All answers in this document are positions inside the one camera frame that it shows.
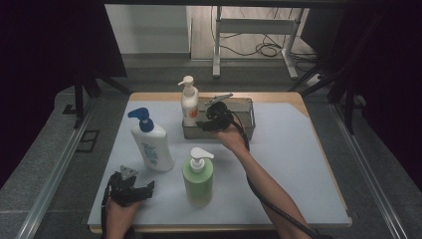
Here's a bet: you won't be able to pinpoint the white bottle with blue pump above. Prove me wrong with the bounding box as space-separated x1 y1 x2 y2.
126 107 175 173

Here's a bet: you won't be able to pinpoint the person's left hand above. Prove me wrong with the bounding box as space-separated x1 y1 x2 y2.
105 198 142 231

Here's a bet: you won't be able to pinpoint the green bottle with white pump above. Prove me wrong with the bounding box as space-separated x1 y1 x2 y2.
181 146 215 209

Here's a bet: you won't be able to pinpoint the metal mesh basket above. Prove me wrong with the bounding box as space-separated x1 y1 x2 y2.
181 96 257 140

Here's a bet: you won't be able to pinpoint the white metal desk frame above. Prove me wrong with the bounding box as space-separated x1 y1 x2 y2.
212 5 305 81

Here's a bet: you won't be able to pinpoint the aluminium rail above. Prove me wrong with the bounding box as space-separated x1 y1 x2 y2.
329 103 411 239
14 99 98 239

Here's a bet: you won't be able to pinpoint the person's right hand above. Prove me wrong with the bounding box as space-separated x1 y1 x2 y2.
212 122 251 156

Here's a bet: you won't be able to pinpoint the cream pump bottle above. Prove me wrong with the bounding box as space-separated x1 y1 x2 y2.
177 75 201 127

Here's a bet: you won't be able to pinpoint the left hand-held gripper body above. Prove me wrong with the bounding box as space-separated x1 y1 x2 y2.
105 164 141 207

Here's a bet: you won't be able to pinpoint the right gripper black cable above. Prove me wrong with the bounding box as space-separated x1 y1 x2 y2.
229 111 331 239

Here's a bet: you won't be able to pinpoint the wooden table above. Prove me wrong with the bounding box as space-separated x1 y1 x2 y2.
89 92 350 235

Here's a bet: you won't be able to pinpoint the pale blue table mat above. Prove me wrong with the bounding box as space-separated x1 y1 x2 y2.
87 100 352 229

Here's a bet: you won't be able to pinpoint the white cabinet panel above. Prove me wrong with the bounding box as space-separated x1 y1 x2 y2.
105 4 193 56

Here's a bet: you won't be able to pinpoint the dark curtain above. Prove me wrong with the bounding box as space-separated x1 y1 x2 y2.
0 0 127 190
300 0 422 192

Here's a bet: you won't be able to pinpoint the black metal stand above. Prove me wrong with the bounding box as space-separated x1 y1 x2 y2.
62 71 133 129
288 13 382 135

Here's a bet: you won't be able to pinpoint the black floor cables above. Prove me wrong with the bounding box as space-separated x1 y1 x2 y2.
218 6 319 73

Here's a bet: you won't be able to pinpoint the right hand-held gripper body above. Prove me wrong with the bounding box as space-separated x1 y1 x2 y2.
204 93 235 132

